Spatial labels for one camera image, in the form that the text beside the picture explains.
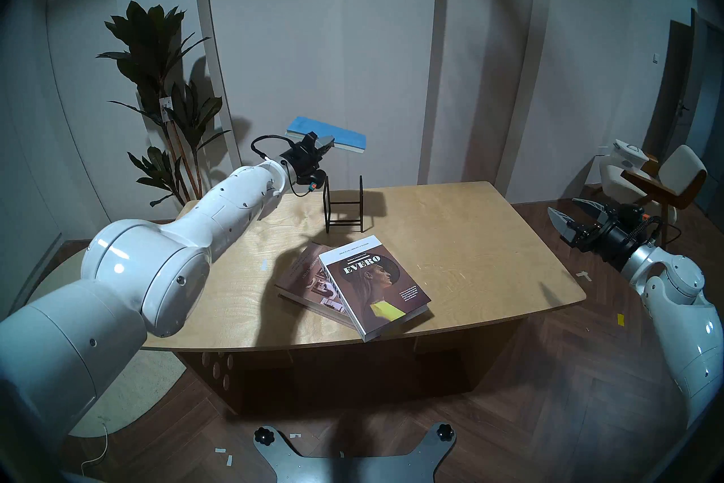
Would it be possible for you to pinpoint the blue cover book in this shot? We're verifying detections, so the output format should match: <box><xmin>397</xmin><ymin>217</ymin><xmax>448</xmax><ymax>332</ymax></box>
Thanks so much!
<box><xmin>285</xmin><ymin>116</ymin><xmax>367</xmax><ymax>154</ymax></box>

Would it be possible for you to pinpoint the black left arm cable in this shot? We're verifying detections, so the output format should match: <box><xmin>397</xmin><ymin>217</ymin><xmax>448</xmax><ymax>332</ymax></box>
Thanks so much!
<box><xmin>251</xmin><ymin>134</ymin><xmax>312</xmax><ymax>199</ymax></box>

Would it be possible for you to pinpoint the grey door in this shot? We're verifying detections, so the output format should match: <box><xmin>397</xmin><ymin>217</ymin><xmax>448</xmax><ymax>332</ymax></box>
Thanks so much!
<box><xmin>645</xmin><ymin>9</ymin><xmax>724</xmax><ymax>216</ymax></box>

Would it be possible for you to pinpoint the black wire bookend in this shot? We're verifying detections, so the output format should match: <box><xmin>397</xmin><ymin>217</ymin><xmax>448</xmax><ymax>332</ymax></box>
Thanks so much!
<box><xmin>322</xmin><ymin>175</ymin><xmax>365</xmax><ymax>235</ymax></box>

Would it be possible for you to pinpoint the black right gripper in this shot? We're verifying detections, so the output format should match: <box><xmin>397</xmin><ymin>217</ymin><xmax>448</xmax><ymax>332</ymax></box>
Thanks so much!
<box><xmin>548</xmin><ymin>198</ymin><xmax>662</xmax><ymax>273</ymax></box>

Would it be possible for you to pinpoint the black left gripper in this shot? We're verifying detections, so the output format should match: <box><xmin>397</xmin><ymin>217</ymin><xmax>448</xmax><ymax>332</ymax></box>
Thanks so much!
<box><xmin>277</xmin><ymin>132</ymin><xmax>335</xmax><ymax>188</ymax></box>

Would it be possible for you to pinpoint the dark green potted plant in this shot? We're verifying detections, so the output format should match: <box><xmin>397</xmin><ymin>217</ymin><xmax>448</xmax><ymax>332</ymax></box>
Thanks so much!
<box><xmin>96</xmin><ymin>1</ymin><xmax>232</xmax><ymax>208</ymax></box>

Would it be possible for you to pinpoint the white plastic device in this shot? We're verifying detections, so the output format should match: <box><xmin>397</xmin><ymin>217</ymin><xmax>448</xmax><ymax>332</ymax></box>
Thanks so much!
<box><xmin>613</xmin><ymin>139</ymin><xmax>649</xmax><ymax>169</ymax></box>

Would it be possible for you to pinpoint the large brown HOMES book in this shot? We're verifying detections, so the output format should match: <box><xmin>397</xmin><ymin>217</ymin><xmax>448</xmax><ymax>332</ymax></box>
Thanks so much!
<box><xmin>274</xmin><ymin>241</ymin><xmax>363</xmax><ymax>327</ymax></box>

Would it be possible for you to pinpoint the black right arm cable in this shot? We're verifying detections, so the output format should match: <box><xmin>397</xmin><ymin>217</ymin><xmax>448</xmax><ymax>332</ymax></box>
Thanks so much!
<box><xmin>659</xmin><ymin>219</ymin><xmax>682</xmax><ymax>250</ymax></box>

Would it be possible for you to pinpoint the round cream rug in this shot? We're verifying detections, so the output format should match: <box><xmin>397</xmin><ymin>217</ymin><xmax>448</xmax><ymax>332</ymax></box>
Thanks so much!
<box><xmin>34</xmin><ymin>250</ymin><xmax>187</xmax><ymax>438</ymax></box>

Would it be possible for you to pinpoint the wooden table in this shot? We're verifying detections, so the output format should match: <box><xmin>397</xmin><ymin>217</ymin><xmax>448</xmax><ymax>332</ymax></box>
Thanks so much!
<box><xmin>141</xmin><ymin>181</ymin><xmax>587</xmax><ymax>415</ymax></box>

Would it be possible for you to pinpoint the white floor cable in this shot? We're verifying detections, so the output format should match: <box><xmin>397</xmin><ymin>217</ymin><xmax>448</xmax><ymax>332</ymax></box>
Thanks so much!
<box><xmin>81</xmin><ymin>417</ymin><xmax>109</xmax><ymax>477</ymax></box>

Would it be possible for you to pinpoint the dark book with yellow mark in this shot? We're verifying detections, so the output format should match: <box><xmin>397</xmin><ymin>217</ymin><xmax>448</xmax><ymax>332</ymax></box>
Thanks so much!
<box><xmin>318</xmin><ymin>235</ymin><xmax>432</xmax><ymax>342</ymax></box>

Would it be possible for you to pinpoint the wooden armchair with white cushions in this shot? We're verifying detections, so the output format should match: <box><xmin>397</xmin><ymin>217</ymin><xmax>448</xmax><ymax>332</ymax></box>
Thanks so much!
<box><xmin>591</xmin><ymin>144</ymin><xmax>709</xmax><ymax>253</ymax></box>

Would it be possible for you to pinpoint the grey metal base plate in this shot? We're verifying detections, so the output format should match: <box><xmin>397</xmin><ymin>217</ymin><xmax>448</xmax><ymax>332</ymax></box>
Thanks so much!
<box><xmin>253</xmin><ymin>422</ymin><xmax>457</xmax><ymax>483</ymax></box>

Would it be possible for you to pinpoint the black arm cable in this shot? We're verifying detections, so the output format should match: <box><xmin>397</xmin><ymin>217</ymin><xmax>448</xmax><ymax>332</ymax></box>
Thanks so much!
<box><xmin>251</xmin><ymin>134</ymin><xmax>312</xmax><ymax>199</ymax></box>
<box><xmin>659</xmin><ymin>219</ymin><xmax>682</xmax><ymax>250</ymax></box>

